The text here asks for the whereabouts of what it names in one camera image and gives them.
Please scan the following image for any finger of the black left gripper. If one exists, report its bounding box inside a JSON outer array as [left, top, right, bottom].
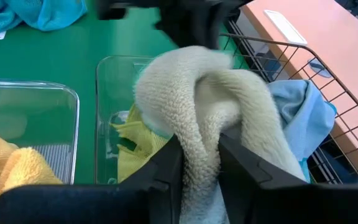
[[155, 12, 198, 47], [194, 12, 229, 50]]

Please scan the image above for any white rounded rectangular pad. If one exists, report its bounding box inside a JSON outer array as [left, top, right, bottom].
[[263, 9, 308, 46]]

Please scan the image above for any lime green microfiber towel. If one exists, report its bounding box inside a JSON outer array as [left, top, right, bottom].
[[110, 104, 170, 184]]

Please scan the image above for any turquoise microfiber towel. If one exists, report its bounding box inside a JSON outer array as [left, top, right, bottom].
[[6, 0, 88, 32]]

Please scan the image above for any wire basket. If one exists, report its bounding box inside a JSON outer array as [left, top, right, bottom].
[[219, 32, 358, 185]]

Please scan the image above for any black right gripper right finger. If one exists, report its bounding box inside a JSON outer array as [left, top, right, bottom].
[[218, 133, 307, 224]]

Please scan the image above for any grey round table grommet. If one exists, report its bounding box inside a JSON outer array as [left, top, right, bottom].
[[308, 58, 334, 78]]

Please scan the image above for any cream white terry towel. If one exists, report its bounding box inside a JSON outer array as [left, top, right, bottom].
[[134, 45, 307, 224]]

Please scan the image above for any peach wooden table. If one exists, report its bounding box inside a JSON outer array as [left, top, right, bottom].
[[241, 0, 358, 185]]

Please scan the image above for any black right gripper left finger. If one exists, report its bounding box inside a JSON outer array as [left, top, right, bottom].
[[118, 134, 185, 224]]

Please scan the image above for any yellow microfiber towel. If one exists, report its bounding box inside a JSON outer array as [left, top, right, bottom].
[[0, 128, 63, 224]]

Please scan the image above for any light blue teal-edged towel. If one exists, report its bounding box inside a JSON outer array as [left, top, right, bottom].
[[267, 79, 337, 183]]

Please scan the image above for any clear plastic bin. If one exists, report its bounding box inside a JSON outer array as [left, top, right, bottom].
[[94, 55, 180, 185], [0, 79, 80, 185]]

